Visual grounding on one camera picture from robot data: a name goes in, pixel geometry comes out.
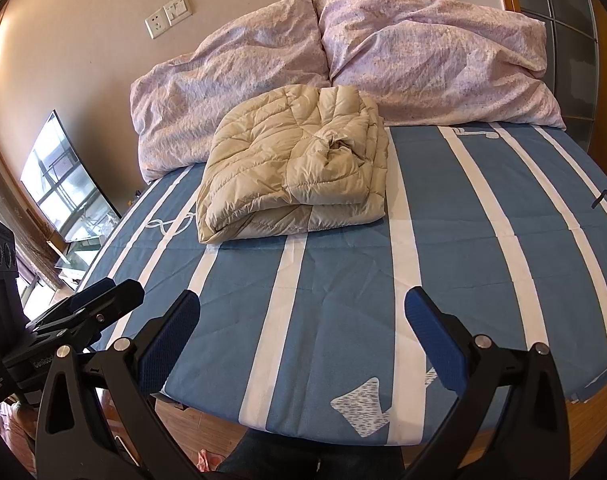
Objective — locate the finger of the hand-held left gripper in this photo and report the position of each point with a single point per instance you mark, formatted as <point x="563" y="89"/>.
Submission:
<point x="108" y="307"/>
<point x="90" y="292"/>

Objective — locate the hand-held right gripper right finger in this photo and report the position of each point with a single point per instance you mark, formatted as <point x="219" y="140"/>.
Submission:
<point x="428" y="332"/>

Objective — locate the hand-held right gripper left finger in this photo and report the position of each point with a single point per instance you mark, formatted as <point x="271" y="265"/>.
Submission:
<point x="176" y="330"/>

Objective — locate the cream puffer jacket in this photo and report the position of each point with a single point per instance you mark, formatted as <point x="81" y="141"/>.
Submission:
<point x="293" y="165"/>

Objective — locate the person's left forearm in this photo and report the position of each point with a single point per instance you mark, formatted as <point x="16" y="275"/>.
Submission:
<point x="15" y="417"/>

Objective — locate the blue white striped bed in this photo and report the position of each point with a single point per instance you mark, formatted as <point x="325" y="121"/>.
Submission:
<point x="458" y="260"/>

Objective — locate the brown curtain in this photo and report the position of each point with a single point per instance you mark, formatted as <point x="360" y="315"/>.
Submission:
<point x="13" y="200"/>

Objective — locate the pink cloth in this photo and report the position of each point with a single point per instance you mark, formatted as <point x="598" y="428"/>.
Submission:
<point x="208" y="460"/>

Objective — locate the person's legs in dark trousers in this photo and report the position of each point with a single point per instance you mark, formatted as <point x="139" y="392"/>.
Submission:
<point x="308" y="460"/>

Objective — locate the pink floral pillow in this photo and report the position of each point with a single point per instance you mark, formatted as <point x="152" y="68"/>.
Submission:
<point x="433" y="55"/>
<point x="223" y="85"/>

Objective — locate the wooden framed window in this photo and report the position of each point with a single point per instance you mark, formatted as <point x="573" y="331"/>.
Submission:
<point x="568" y="30"/>

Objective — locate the white wall power socket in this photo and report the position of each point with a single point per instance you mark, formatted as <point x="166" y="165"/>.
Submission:
<point x="157" y="23"/>

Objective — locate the white wall light switch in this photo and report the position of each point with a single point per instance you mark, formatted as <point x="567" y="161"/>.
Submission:
<point x="178" y="8"/>

